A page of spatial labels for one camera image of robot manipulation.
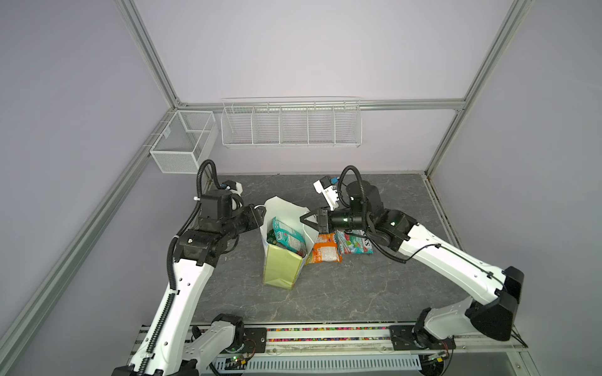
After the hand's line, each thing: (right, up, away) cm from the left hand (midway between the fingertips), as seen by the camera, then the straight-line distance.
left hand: (261, 212), depth 70 cm
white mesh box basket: (-40, +29, +32) cm, 59 cm away
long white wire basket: (+7, +36, +28) cm, 47 cm away
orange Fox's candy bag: (+20, -16, +21) cm, 34 cm away
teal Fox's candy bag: (+7, -10, +11) cm, 16 cm away
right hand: (+12, -1, -6) cm, 13 cm away
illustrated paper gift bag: (+6, -17, +2) cm, 18 cm away
